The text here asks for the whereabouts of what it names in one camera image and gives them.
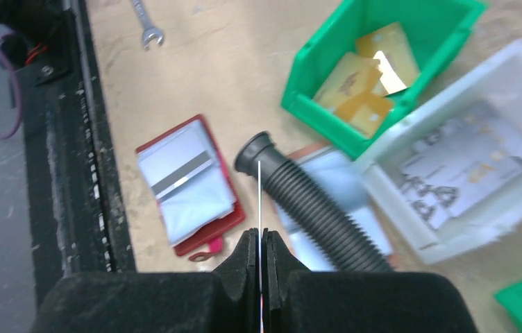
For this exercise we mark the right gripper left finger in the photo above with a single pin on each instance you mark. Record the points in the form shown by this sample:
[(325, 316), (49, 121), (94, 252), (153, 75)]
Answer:
[(223, 300)]

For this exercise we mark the green bin with yellow items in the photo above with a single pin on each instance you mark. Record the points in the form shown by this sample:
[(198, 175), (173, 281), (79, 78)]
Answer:
[(363, 70)]

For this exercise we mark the silver wrench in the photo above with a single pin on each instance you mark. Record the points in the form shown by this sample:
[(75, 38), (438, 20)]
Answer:
[(150, 31)]

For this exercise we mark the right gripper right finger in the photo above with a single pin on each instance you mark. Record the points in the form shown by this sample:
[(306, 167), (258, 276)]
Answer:
[(296, 299)]

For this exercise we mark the white plastic bin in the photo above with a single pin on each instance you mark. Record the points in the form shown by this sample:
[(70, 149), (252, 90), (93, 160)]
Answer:
[(449, 175)]

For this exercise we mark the thin white credit card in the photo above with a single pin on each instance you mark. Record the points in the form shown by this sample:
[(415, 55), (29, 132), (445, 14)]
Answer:
[(259, 191)]

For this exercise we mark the red leather card holder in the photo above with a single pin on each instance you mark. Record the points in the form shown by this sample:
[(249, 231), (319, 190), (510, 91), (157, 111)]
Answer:
[(190, 181)]

